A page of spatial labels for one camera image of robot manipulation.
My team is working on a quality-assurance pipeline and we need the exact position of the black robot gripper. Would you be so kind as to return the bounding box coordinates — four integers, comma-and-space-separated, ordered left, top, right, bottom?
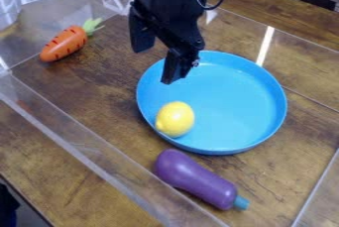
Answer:
128, 0, 207, 84

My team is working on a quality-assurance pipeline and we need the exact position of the orange toy carrot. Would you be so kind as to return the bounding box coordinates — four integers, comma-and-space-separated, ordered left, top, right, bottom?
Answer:
40, 18, 102, 62

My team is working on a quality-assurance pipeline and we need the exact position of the yellow toy lemon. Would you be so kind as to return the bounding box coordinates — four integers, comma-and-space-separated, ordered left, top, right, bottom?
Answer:
155, 101, 195, 138

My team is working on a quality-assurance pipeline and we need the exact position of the purple toy eggplant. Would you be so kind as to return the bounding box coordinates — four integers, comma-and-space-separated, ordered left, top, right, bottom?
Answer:
155, 149, 250, 210

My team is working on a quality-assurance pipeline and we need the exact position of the blue round tray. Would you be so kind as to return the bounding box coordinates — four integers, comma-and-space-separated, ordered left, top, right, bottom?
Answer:
136, 51, 287, 156

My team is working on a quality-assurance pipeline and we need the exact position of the clear acrylic enclosure wall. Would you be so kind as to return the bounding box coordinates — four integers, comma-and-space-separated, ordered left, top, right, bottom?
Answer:
0, 0, 339, 227

